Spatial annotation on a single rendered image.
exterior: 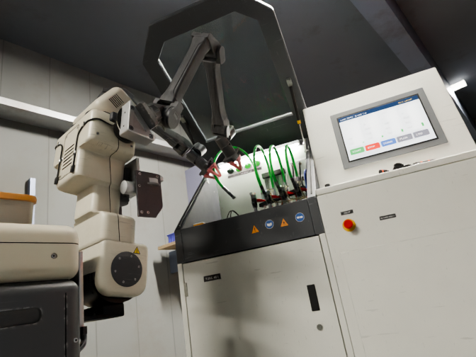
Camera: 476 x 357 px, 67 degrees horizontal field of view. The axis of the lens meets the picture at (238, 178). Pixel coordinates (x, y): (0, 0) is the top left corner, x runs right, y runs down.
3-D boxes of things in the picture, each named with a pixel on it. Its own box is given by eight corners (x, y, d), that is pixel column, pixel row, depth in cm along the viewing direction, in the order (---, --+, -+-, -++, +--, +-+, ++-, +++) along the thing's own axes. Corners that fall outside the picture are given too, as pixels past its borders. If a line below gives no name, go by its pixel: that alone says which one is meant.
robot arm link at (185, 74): (193, 22, 138) (215, 24, 135) (204, 48, 150) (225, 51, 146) (140, 115, 123) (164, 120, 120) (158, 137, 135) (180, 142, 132)
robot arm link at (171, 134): (109, 105, 175) (118, 91, 168) (115, 100, 179) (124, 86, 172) (180, 158, 187) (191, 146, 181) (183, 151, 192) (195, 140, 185)
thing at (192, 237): (184, 262, 166) (180, 229, 171) (189, 263, 170) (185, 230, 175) (315, 234, 148) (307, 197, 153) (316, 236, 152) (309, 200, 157)
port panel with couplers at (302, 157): (296, 205, 206) (285, 156, 216) (297, 205, 209) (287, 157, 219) (319, 199, 202) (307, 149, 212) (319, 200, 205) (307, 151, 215)
